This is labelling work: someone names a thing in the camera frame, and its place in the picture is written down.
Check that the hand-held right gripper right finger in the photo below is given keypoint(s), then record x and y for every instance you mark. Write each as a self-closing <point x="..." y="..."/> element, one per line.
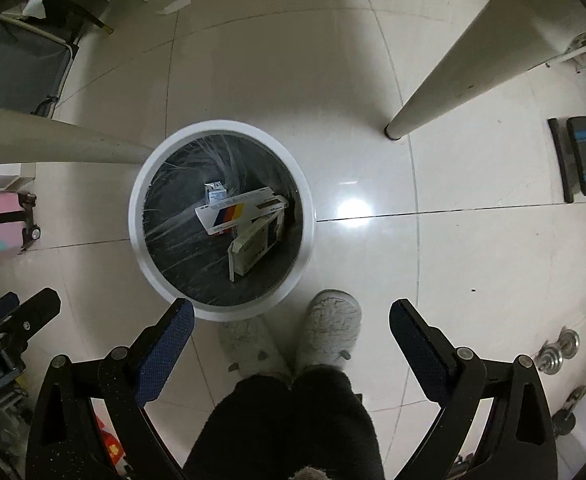
<point x="418" y="355"/>

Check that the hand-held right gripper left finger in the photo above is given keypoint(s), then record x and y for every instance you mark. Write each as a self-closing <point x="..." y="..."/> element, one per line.
<point x="165" y="360"/>

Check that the white round trash bin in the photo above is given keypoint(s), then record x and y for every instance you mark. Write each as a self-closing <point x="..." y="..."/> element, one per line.
<point x="138" y="240"/>

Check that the person's grey fluffy slipper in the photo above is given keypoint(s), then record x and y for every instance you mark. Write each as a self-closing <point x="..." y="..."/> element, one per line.
<point x="330" y="325"/>
<point x="250" y="345"/>

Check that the red packet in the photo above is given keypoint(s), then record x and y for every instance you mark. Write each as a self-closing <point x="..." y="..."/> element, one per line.
<point x="110" y="442"/>

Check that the person's black trouser legs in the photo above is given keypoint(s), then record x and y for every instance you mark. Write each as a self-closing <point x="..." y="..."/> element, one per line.
<point x="283" y="425"/>

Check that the chrome dumbbell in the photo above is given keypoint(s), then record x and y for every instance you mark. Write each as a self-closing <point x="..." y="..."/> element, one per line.
<point x="558" y="350"/>

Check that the beige open cardboard box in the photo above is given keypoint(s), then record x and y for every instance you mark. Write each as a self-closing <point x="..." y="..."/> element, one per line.
<point x="253" y="250"/>

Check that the white box with colour stripes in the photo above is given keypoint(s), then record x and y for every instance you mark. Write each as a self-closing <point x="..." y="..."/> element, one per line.
<point x="238" y="212"/>

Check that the black bin liner bag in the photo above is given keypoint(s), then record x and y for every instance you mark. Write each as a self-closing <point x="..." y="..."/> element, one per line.
<point x="183" y="195"/>

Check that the beige table leg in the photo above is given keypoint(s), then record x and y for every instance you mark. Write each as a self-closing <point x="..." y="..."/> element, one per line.
<point x="473" y="55"/>
<point x="48" y="142"/>

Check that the small white carton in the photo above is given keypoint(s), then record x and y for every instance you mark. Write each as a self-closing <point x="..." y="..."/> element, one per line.
<point x="215" y="193"/>

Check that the white paper scrap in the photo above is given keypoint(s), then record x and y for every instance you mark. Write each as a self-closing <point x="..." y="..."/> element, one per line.
<point x="175" y="4"/>

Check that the white metal bracket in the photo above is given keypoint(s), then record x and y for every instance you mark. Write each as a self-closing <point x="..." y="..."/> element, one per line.
<point x="585" y="50"/>

